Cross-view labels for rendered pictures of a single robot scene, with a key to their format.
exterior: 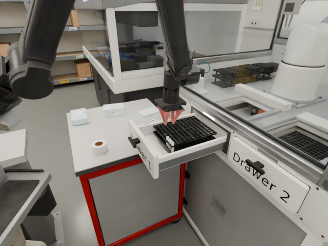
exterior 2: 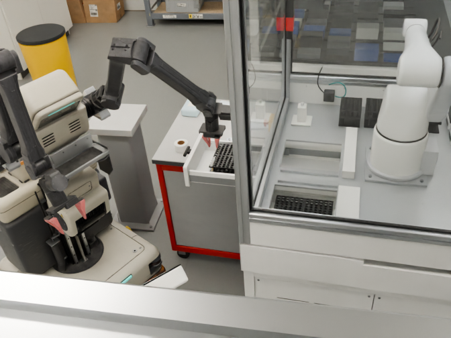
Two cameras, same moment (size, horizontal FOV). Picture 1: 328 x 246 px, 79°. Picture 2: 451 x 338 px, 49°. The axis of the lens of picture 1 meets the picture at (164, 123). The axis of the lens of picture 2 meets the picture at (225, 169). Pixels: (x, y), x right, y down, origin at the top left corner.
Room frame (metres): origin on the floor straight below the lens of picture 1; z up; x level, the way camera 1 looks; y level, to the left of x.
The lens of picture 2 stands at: (-0.58, -1.25, 2.20)
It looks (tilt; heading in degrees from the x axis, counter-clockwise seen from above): 38 degrees down; 43
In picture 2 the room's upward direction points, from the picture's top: 5 degrees counter-clockwise
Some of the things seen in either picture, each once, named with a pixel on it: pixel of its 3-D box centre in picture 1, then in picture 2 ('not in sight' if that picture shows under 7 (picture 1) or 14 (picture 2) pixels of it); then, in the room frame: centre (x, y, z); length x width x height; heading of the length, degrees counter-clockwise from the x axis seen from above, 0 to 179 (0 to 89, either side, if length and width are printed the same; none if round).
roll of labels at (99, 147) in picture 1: (99, 147); (181, 145); (0.78, 0.31, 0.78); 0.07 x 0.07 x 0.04
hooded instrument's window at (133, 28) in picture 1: (141, 32); not in sight; (2.49, 0.25, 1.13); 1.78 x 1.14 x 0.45; 26
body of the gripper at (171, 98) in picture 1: (171, 95); (211, 124); (0.67, -0.02, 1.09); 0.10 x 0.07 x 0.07; 115
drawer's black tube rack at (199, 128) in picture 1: (183, 135); (238, 162); (0.75, -0.09, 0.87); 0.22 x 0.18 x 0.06; 116
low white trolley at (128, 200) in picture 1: (127, 171); (227, 184); (1.04, 0.26, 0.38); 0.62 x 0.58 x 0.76; 26
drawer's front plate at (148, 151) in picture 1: (141, 146); (195, 157); (0.66, 0.09, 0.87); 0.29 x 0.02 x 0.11; 26
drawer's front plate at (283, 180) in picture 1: (260, 170); not in sight; (0.52, -0.34, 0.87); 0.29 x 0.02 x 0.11; 26
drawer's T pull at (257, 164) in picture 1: (257, 165); not in sight; (0.51, -0.31, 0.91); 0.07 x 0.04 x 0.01; 26
